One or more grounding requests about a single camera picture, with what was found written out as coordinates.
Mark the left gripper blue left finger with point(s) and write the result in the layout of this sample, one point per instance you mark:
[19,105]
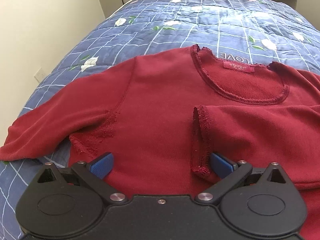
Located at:
[100,166]

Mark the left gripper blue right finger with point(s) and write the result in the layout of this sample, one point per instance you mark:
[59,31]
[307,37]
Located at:
[228,169]

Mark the red long sleeve shirt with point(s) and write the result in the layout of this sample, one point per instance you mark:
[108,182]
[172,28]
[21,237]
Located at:
[162,115]

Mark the blue plaid floral quilt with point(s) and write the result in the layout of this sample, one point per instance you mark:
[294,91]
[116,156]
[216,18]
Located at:
[243,31]

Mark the white wall socket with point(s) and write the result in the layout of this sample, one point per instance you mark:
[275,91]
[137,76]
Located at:
[40,75]

